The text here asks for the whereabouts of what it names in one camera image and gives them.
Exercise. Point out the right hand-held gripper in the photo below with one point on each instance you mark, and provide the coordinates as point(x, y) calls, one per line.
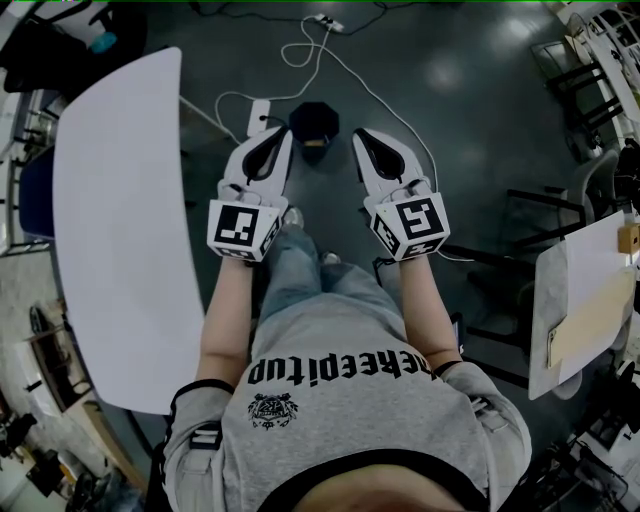
point(417, 220)

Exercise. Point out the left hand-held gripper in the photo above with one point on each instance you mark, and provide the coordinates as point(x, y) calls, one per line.
point(235, 227)

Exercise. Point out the black octagonal trash bin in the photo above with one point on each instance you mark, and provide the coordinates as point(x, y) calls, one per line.
point(315, 120)

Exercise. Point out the person's left forearm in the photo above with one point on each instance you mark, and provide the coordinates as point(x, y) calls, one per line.
point(227, 310)

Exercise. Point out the person's right forearm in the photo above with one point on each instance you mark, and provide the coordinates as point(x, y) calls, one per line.
point(425, 310)

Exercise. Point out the white flat power strip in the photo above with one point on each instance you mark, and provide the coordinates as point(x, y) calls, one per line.
point(258, 117)

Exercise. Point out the small tan item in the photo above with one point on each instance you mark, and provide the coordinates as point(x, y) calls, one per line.
point(314, 143)

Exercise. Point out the person's left shoe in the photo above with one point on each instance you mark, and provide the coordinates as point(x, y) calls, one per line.
point(292, 216)

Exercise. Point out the person's shoe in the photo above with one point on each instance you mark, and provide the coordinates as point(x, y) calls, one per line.
point(292, 216)
point(331, 258)

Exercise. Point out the white table leg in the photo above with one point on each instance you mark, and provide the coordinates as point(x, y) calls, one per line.
point(205, 116)

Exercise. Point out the person's right shoe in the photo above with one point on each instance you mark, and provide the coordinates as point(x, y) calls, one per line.
point(331, 258)

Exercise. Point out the blue jeans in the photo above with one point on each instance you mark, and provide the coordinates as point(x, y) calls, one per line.
point(345, 290)

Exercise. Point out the white power strip with plugs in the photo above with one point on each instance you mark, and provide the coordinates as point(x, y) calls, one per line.
point(330, 22)

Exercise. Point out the black phone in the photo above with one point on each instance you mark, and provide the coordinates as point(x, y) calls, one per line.
point(458, 332)

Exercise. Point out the teal item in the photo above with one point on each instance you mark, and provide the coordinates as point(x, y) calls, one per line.
point(103, 42)

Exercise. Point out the grey small table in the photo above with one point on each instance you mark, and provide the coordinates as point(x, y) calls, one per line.
point(547, 300)

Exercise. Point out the grey plastic chair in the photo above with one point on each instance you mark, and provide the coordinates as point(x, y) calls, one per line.
point(597, 185)

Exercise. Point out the blue chair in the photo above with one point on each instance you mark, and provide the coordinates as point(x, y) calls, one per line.
point(36, 195)

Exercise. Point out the black office chair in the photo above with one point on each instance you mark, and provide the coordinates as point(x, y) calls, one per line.
point(55, 45)

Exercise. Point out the wooden box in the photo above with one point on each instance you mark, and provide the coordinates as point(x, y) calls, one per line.
point(630, 239)

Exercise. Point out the grey printed t-shirt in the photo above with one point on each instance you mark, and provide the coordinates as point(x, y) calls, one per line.
point(350, 415)

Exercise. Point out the tan envelope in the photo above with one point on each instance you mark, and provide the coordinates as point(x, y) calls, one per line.
point(595, 315)

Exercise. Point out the black metal chair frame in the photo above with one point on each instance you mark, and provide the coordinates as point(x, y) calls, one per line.
point(545, 200)

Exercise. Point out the black metal stool frame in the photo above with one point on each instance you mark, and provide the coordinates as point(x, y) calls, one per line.
point(582, 82)

